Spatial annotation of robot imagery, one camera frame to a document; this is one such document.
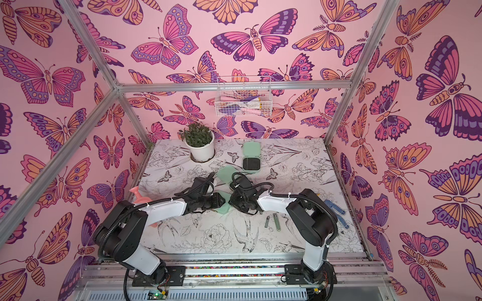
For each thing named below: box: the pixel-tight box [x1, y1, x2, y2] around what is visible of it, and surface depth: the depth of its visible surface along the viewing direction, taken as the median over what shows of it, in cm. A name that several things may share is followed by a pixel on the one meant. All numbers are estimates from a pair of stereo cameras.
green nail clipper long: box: [273, 212, 282, 232], surface depth 89 cm
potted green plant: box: [181, 122, 216, 164], surface depth 103 cm
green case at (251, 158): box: [242, 141, 262, 172], surface depth 115 cm
